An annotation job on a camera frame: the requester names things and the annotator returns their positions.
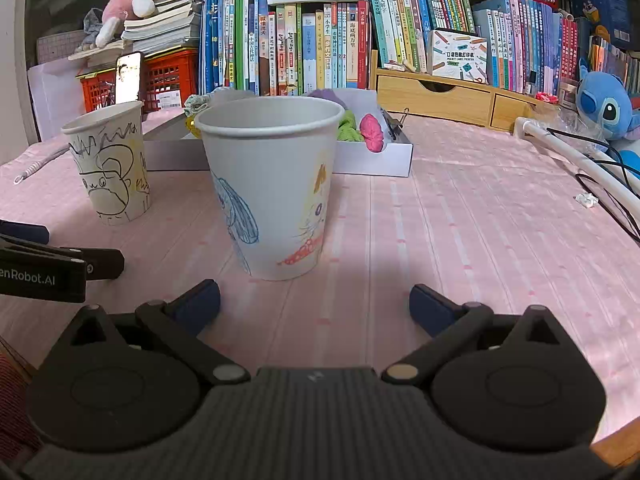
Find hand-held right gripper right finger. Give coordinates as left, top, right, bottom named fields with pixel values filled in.
left=381, top=284, right=576, bottom=386

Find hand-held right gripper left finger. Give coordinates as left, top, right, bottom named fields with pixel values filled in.
left=65, top=280, right=251, bottom=386

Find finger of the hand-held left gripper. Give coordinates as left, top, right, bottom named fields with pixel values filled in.
left=0, top=220, right=51, bottom=246
left=0, top=236, right=126, bottom=282

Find paper cup black bear drawing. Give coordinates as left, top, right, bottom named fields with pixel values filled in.
left=61, top=101, right=152, bottom=226

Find paper cup blue dog drawing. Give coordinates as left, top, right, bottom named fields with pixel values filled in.
left=193, top=96, right=346, bottom=282

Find white cardboard box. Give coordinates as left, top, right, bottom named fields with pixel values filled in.
left=142, top=87, right=414, bottom=178

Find green checked scrunchie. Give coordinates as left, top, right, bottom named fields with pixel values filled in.
left=183, top=94, right=213, bottom=118

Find pink scrunchie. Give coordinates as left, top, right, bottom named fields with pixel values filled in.
left=359, top=113, right=387, bottom=153

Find lime green scrunchie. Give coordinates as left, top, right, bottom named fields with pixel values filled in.
left=336, top=109, right=365, bottom=143

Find pink striped tablecloth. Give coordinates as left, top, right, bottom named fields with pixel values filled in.
left=0, top=107, right=640, bottom=441

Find plain white board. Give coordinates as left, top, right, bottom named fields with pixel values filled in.
left=27, top=57, right=86, bottom=133

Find black binder clip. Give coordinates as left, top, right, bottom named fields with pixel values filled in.
left=380, top=107, right=411, bottom=141

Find black smartphone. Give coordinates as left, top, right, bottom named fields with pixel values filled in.
left=115, top=51, right=143, bottom=106

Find white grid board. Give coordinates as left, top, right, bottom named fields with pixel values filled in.
left=37, top=30, right=88, bottom=66

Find red plastic crate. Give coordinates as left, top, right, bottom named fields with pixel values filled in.
left=76, top=47, right=200, bottom=115

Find wooden desk organizer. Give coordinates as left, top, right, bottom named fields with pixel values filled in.
left=370, top=50, right=561, bottom=133

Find grey plush toy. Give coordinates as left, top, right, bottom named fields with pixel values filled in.
left=75, top=7, right=106, bottom=53

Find clear plastic bag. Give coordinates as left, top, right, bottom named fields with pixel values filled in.
left=555, top=107, right=591, bottom=133

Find stack of worn books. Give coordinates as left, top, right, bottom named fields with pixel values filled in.
left=120, top=0, right=202, bottom=56

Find pink and white plush toy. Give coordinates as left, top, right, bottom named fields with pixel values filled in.
left=95, top=0, right=163, bottom=48

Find white colourful printed box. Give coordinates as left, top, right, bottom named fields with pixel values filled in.
left=426, top=29, right=488, bottom=83

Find blue alien plush toy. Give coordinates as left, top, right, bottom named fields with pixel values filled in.
left=575, top=57, right=640, bottom=142

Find row of large picture books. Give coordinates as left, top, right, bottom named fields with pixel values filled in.
left=199, top=0, right=373, bottom=98

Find row of thin paperback books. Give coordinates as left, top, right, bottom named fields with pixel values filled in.
left=360, top=0, right=581, bottom=96

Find blue printed carton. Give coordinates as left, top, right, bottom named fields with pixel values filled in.
left=564, top=0, right=633, bottom=51

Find grey coiled lanyard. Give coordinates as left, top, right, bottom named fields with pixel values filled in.
left=13, top=142, right=71, bottom=185

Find black cable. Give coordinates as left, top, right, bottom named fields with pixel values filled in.
left=547, top=127, right=640, bottom=243

